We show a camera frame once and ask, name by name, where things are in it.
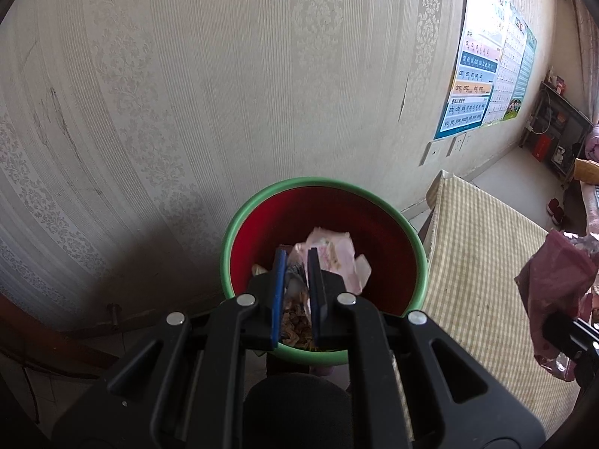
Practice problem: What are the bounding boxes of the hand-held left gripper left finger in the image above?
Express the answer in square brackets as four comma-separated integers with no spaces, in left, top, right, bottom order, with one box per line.
[107,249,287,449]

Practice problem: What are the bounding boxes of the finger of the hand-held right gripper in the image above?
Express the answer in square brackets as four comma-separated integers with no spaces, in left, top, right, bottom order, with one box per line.
[543,313,599,384]

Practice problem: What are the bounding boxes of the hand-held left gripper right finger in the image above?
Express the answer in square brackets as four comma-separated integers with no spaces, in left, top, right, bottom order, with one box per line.
[306,248,497,449]

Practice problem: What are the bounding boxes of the brown paper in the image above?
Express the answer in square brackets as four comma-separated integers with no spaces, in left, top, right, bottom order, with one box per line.
[280,297,315,351]

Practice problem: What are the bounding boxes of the pink white wrapper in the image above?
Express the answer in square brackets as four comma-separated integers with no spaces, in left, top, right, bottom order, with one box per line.
[288,227,373,300]

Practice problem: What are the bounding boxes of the red bin with green rim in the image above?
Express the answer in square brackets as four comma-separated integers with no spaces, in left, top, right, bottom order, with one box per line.
[220,177,429,366]

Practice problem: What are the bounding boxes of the beige checked table cover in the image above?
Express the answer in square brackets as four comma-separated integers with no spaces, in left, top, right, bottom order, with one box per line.
[425,171,581,426]

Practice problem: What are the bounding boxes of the dark metal shelf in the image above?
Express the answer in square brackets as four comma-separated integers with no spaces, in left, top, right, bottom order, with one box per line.
[519,81,595,181]

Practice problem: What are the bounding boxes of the white round-hole wall socket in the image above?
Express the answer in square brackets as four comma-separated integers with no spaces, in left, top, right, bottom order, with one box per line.
[419,141,443,167]

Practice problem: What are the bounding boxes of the dark wooden furniture frame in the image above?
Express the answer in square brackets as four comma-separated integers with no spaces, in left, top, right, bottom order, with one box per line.
[0,290,120,382]

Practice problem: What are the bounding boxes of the green chart wall poster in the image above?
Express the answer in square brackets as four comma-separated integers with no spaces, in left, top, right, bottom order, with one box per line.
[503,25,538,120]

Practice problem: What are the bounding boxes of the blue alphabet wall poster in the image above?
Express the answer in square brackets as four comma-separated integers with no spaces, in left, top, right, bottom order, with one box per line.
[433,0,511,141]

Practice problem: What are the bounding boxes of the white chart wall poster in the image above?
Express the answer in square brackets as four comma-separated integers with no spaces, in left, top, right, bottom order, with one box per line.
[482,2,529,125]

